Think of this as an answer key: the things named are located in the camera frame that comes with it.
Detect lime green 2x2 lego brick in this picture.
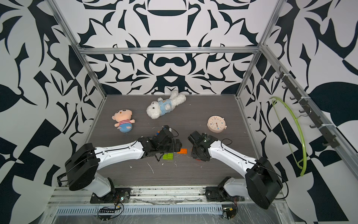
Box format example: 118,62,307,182
167,153,173,160

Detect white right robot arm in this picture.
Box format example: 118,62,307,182
188,131,283,209

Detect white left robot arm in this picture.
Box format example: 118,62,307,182
57,126,182,198

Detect pink round toy clock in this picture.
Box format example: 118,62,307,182
207,115,227,133

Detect white teddy bear blue shirt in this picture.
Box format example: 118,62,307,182
146,90,186,119

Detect plush doll striped shirt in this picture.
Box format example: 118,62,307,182
112,109,135,133

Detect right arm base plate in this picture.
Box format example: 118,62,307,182
205,187,245,203

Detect white slotted cable duct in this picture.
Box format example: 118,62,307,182
56,204,223,216

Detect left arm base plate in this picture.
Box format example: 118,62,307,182
90,188,131,204

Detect black wall hook rack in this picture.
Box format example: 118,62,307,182
277,68,340,148

